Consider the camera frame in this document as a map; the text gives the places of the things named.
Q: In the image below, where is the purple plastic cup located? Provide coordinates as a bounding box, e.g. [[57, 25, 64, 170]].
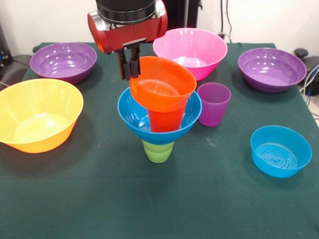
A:
[[198, 82, 232, 127]]

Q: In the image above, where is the purple plastic bowl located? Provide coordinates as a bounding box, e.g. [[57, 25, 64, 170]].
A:
[[237, 47, 308, 93], [29, 42, 98, 85]]

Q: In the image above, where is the pink plastic bowl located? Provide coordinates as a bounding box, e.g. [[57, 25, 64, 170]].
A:
[[153, 27, 228, 82]]

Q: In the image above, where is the green plastic cup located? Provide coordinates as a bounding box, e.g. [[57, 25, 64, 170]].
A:
[[141, 138, 175, 164]]

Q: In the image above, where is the white cable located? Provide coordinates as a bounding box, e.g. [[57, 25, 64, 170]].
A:
[[299, 64, 319, 93]]

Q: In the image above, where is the black device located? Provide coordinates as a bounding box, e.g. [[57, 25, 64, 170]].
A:
[[0, 22, 13, 67]]

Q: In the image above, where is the orange plastic bowl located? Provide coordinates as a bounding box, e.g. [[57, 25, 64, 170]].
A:
[[129, 56, 198, 113]]

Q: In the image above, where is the black round knob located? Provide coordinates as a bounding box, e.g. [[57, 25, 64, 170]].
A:
[[294, 48, 310, 60]]

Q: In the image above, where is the blue cable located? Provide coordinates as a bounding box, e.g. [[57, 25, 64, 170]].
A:
[[305, 63, 319, 97]]

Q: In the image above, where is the yellow plastic bowl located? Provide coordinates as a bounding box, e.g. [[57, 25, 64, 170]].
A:
[[0, 78, 84, 154]]

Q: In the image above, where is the orange plastic cup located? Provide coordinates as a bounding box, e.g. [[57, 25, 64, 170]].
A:
[[147, 101, 188, 133]]

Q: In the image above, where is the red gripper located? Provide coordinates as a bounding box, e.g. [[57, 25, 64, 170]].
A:
[[87, 0, 168, 81]]

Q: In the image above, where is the deep blue plastic bowl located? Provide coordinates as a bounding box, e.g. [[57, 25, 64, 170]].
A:
[[117, 87, 202, 145]]

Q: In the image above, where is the low blue plastic bowl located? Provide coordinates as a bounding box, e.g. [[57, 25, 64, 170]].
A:
[[250, 125, 313, 178]]

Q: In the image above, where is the dark green table cloth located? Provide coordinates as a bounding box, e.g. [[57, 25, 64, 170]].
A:
[[0, 42, 319, 239]]

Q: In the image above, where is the grey wall cable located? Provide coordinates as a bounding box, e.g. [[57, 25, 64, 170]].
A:
[[225, 0, 233, 39]]

